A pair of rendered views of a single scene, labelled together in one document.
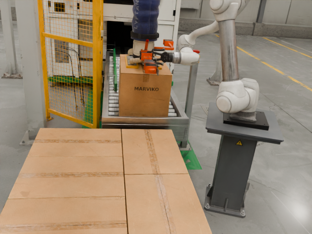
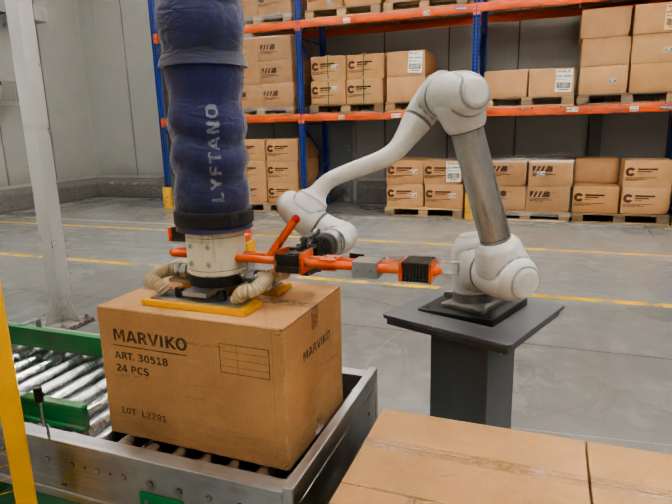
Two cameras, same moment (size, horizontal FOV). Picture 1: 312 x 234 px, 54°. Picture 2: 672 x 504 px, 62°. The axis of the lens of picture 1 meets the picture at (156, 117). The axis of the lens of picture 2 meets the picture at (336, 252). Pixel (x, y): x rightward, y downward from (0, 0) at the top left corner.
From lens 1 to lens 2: 1.99 m
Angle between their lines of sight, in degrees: 57
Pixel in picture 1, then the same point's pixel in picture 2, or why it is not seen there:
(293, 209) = not seen: hidden behind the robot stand
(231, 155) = (496, 381)
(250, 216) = not seen: hidden behind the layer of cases
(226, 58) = (495, 198)
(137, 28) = (226, 199)
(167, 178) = (610, 473)
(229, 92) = (522, 257)
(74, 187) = not seen: outside the picture
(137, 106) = (309, 403)
